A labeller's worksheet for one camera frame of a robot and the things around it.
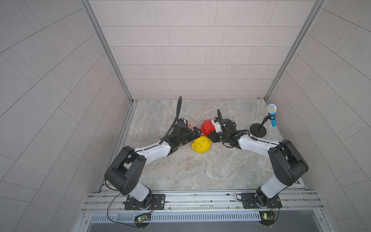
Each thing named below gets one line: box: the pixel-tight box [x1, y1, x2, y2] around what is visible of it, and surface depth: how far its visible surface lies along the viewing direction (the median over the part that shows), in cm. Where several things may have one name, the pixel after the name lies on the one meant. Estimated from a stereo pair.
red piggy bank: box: [200, 120, 216, 136], surface depth 91 cm
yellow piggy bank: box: [191, 135, 213, 154], surface depth 86 cm
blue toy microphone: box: [266, 103, 278, 128], surface depth 82 cm
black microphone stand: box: [249, 113, 272, 138], surface depth 99 cm
